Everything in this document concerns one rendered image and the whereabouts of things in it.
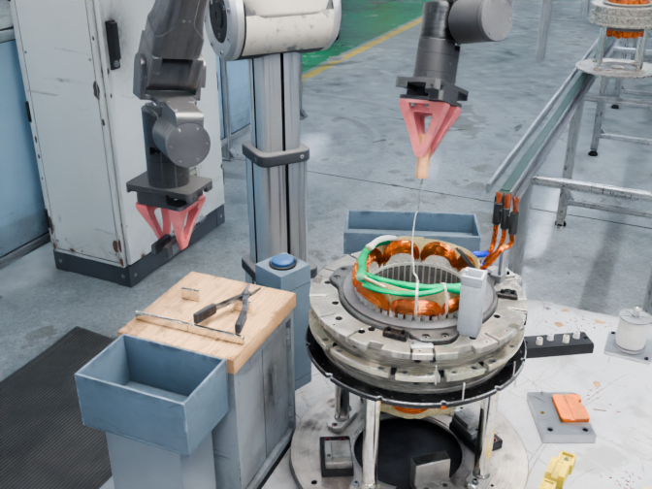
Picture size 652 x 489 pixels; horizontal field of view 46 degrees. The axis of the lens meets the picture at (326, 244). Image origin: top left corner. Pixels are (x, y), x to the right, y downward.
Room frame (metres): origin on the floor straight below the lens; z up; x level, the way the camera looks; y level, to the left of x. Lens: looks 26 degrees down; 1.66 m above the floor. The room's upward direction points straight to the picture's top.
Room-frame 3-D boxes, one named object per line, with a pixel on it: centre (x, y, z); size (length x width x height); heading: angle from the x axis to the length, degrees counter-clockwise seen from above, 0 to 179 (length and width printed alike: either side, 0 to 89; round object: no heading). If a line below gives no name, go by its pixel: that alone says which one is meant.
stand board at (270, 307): (0.99, 0.17, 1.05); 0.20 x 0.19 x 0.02; 157
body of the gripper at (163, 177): (0.98, 0.21, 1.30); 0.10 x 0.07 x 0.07; 68
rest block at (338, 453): (0.95, -0.02, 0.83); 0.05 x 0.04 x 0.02; 3
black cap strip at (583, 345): (1.31, -0.46, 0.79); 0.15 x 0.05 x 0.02; 98
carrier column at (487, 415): (0.92, -0.24, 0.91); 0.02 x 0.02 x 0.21
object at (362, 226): (1.31, -0.16, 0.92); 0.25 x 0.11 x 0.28; 86
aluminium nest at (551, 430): (1.09, -0.41, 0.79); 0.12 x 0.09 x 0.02; 0
